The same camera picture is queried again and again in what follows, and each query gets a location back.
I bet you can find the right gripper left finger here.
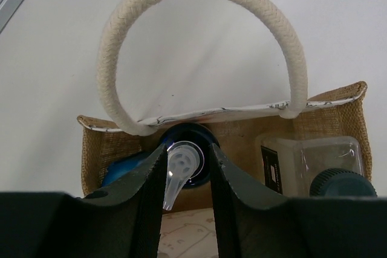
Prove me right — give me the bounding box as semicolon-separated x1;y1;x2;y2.
1;145;167;257

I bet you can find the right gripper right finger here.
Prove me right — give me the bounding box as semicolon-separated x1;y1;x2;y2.
209;144;386;257

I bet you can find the clear square bottle dark cap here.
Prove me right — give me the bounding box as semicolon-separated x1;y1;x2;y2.
256;135;377;198

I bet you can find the orange pump bottle navy top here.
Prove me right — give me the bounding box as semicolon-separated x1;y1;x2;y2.
159;123;219;211

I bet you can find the orange spray bottle blue top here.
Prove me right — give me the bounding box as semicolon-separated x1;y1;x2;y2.
102;152;148;187

